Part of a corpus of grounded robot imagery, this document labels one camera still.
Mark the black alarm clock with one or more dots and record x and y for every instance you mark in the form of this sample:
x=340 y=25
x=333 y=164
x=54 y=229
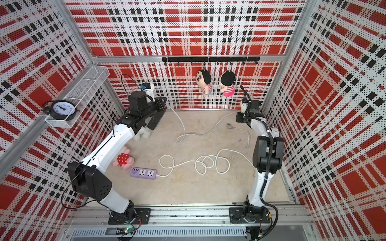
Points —
x=60 y=110

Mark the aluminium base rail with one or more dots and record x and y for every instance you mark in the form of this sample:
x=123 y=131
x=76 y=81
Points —
x=164 y=222

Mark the hanging doll striped shirt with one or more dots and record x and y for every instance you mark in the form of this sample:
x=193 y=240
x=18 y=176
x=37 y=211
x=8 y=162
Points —
x=204 y=81

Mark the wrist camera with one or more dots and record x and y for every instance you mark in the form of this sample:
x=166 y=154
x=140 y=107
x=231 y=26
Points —
x=246 y=102
x=148 y=88

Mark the pink strawberry plush toy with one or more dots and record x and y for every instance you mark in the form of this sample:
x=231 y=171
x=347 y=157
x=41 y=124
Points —
x=124 y=160

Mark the grey husky plush toy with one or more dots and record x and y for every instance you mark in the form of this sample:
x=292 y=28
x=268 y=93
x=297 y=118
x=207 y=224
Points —
x=143 y=133

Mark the purple power strip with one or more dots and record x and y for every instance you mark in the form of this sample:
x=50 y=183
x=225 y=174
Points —
x=143 y=173

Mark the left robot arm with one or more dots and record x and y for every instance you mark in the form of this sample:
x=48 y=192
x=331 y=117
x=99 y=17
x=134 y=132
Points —
x=88 y=178

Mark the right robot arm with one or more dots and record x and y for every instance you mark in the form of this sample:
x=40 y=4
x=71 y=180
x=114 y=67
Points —
x=266 y=160

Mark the black hook rail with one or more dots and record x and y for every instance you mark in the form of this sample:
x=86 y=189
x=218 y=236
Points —
x=242 y=59

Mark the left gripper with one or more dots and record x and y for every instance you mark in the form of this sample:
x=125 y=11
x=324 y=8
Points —
x=161 y=104

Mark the black power strip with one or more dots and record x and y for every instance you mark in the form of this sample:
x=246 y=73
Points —
x=156 y=118

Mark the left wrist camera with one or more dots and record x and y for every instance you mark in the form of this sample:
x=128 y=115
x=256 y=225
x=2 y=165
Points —
x=148 y=88

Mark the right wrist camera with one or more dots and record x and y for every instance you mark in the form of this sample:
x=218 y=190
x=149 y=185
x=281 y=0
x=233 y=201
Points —
x=246 y=102

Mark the hanging doll pink shirt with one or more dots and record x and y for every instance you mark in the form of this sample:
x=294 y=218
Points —
x=227 y=83

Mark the white wire mesh shelf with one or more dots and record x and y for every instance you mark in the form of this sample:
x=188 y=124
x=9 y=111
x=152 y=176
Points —
x=82 y=92

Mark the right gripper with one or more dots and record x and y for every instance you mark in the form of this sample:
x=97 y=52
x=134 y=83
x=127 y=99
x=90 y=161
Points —
x=239 y=119

